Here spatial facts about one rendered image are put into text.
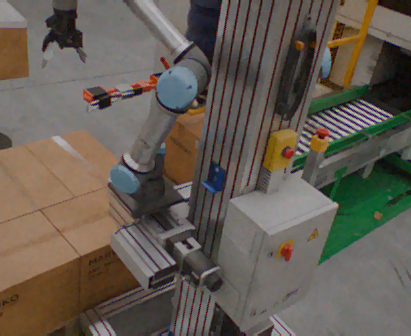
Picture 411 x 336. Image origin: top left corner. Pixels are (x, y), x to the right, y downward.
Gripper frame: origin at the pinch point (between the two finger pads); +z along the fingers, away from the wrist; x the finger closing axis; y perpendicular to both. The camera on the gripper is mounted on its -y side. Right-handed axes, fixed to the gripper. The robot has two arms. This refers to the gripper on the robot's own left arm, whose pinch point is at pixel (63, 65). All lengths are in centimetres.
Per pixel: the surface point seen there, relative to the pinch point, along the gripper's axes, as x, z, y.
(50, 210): 11, 98, -42
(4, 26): 40, 53, -177
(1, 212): -9, 98, -51
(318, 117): 230, 97, -57
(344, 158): 197, 94, -5
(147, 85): 51, 27, -25
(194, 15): 76, -2, -29
